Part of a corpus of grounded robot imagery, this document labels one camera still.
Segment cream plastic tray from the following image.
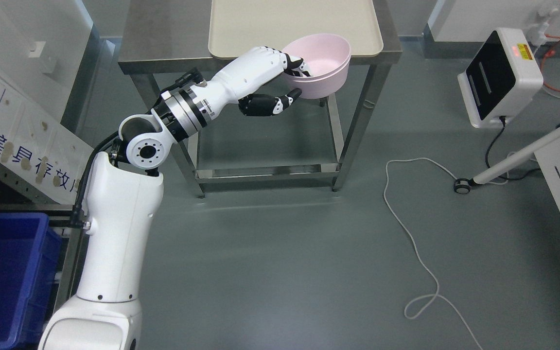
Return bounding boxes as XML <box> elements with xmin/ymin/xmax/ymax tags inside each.
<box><xmin>208</xmin><ymin>0</ymin><xmax>383</xmax><ymax>58</ymax></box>

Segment white black device box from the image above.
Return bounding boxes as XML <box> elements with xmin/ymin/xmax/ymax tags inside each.
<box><xmin>457</xmin><ymin>27</ymin><xmax>544</xmax><ymax>129</ymax></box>

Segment white floor cable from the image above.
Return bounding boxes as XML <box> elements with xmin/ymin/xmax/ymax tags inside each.
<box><xmin>383</xmin><ymin>158</ymin><xmax>485</xmax><ymax>350</ymax></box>

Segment white wall socket box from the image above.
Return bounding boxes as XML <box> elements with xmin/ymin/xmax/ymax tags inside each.
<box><xmin>28</xmin><ymin>41</ymin><xmax>57</xmax><ymax>74</ymax></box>

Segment white wall plug adapter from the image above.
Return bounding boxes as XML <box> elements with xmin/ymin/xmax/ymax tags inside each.
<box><xmin>526</xmin><ymin>3</ymin><xmax>560</xmax><ymax>46</ymax></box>

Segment pink bowl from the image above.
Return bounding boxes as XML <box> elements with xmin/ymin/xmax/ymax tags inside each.
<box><xmin>281</xmin><ymin>33</ymin><xmax>351</xmax><ymax>100</ymax></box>

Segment white sign board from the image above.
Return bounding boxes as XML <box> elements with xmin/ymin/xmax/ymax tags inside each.
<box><xmin>0</xmin><ymin>75</ymin><xmax>91</xmax><ymax>205</ymax></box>

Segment white stand leg with caster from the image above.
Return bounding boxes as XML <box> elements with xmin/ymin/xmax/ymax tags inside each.
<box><xmin>453</xmin><ymin>127</ymin><xmax>560</xmax><ymax>193</ymax></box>

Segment black power cable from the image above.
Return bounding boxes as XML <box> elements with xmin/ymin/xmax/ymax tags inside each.
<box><xmin>484</xmin><ymin>115</ymin><xmax>541</xmax><ymax>181</ymax></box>

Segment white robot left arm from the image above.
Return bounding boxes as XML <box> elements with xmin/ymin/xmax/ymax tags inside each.
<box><xmin>38</xmin><ymin>74</ymin><xmax>258</xmax><ymax>350</ymax></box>

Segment stainless steel table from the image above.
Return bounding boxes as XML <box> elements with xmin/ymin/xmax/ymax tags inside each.
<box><xmin>119</xmin><ymin>0</ymin><xmax>402</xmax><ymax>198</ymax></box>

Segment blue plastic bin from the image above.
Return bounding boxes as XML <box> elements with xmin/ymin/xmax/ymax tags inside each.
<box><xmin>0</xmin><ymin>212</ymin><xmax>62</xmax><ymax>350</ymax></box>

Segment steel shelf rack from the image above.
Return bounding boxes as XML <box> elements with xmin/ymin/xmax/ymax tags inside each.
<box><xmin>0</xmin><ymin>163</ymin><xmax>87</xmax><ymax>317</ymax></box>

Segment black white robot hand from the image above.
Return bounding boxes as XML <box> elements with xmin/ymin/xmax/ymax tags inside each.
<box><xmin>200</xmin><ymin>46</ymin><xmax>312</xmax><ymax>119</ymax></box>

